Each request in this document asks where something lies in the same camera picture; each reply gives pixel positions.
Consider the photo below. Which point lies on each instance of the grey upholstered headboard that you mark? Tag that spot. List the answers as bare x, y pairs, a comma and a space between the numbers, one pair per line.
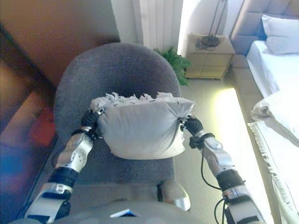
250, 23

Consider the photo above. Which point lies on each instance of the white duvet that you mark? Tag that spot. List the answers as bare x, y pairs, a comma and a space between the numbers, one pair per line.
280, 112

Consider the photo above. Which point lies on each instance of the green potted plant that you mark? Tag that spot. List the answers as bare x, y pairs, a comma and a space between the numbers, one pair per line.
177, 63

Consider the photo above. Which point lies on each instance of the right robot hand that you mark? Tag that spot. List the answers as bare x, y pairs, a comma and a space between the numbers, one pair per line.
194, 124

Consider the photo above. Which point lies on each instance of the white radiator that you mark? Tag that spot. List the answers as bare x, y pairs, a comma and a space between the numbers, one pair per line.
154, 23

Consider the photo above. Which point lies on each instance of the white bed mattress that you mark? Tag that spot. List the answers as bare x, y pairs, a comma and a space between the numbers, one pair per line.
273, 70

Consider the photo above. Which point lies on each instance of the blue white chest label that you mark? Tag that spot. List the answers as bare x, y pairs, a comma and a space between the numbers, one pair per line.
122, 213

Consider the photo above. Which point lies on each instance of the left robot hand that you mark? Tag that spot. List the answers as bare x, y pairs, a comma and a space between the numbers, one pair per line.
90, 120

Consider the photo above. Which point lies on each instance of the white fringed cushion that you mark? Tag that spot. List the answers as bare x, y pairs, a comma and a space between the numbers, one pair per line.
137, 128

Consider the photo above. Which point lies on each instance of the light wooden nightstand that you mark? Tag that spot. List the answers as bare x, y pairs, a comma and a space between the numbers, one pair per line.
210, 65

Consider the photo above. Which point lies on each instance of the grey round armchair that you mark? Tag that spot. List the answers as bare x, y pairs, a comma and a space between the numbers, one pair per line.
116, 70

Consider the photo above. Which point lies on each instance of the black floor lamp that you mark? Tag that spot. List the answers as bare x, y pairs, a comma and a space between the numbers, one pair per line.
210, 39

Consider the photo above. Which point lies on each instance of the white pillow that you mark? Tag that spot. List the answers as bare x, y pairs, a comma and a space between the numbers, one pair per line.
282, 35

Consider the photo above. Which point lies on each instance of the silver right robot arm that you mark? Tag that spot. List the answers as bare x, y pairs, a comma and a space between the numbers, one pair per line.
219, 158

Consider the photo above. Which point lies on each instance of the colourful abstract painting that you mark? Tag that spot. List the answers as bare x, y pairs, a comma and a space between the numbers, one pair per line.
18, 140

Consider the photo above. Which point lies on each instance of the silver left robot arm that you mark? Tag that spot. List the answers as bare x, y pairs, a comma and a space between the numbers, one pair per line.
74, 154

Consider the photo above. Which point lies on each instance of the grey robot torso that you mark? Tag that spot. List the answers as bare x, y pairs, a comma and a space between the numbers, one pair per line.
93, 218

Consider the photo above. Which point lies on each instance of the beige bed frame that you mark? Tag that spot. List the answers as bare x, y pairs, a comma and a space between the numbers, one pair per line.
245, 79

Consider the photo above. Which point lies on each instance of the silver right robot leg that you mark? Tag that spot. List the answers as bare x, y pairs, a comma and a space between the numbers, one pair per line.
177, 198

